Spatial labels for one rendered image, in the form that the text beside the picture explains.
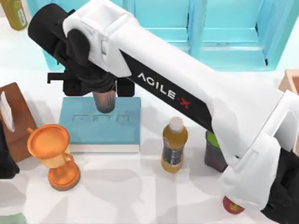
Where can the olive yellow bottle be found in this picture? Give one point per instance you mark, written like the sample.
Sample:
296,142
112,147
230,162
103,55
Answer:
15,14

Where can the orange trophy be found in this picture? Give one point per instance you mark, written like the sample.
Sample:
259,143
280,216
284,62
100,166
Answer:
50,144

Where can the pale green object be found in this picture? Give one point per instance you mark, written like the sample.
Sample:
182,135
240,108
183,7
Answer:
11,219

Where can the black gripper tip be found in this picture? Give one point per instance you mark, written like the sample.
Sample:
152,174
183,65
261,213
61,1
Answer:
7,154

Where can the orange bottle with white cap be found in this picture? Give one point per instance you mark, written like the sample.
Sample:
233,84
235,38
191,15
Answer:
174,144

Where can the brown tissue box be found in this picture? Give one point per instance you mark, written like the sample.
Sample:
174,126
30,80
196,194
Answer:
22,121

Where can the blue book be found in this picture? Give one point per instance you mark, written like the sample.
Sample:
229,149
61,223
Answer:
100,130

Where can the white tissue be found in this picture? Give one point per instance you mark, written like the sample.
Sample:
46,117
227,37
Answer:
7,112

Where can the brown cylindrical cup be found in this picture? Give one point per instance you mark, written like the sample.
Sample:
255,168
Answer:
105,102

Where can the dark bottle with green cap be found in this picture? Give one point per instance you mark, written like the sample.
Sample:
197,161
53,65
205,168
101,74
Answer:
213,156

